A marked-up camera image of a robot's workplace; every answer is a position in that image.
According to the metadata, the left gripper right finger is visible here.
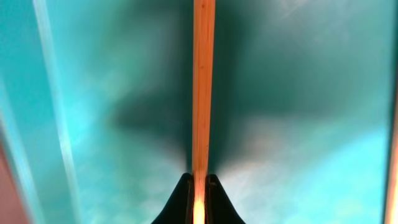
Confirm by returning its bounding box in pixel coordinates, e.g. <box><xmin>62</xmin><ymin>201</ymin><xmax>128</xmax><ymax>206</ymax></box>
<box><xmin>205</xmin><ymin>174</ymin><xmax>245</xmax><ymax>224</ymax></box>

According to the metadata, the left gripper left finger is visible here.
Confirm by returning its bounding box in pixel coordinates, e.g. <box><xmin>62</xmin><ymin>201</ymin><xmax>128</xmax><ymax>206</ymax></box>
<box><xmin>152</xmin><ymin>173</ymin><xmax>194</xmax><ymax>224</ymax></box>

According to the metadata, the wooden chopstick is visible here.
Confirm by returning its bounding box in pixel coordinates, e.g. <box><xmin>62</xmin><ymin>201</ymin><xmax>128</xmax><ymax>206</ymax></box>
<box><xmin>383</xmin><ymin>91</ymin><xmax>397</xmax><ymax>224</ymax></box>
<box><xmin>192</xmin><ymin>0</ymin><xmax>216</xmax><ymax>224</ymax></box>

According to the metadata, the teal plastic serving tray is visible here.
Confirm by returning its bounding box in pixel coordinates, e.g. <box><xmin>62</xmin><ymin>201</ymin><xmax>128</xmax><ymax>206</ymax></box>
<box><xmin>1</xmin><ymin>0</ymin><xmax>397</xmax><ymax>223</ymax></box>

